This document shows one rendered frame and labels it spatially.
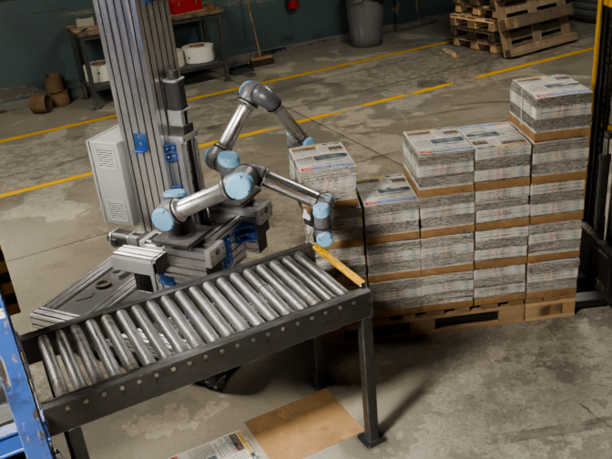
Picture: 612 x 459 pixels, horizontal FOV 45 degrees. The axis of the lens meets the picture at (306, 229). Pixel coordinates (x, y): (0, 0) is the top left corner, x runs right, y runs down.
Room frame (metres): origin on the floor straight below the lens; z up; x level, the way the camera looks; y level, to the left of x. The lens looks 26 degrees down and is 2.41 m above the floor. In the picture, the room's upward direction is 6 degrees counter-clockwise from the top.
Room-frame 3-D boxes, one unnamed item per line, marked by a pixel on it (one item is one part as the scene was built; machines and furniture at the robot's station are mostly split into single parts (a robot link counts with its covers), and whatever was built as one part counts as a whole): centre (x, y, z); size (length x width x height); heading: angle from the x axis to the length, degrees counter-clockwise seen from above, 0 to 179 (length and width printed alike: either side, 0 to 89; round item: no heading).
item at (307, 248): (2.82, 0.58, 0.74); 1.34 x 0.05 x 0.12; 115
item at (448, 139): (3.61, -0.72, 1.06); 0.37 x 0.29 x 0.01; 3
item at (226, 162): (3.76, 0.38, 0.98); 0.13 x 0.12 x 0.14; 32
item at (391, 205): (3.60, -0.58, 0.42); 1.17 x 0.39 x 0.83; 93
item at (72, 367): (2.37, 0.95, 0.77); 0.47 x 0.05 x 0.05; 25
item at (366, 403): (2.64, -0.21, 0.34); 0.06 x 0.06 x 0.68; 25
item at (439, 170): (3.61, -0.72, 0.95); 0.38 x 0.29 x 0.23; 3
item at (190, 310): (2.59, 0.48, 0.77); 0.47 x 0.05 x 0.05; 25
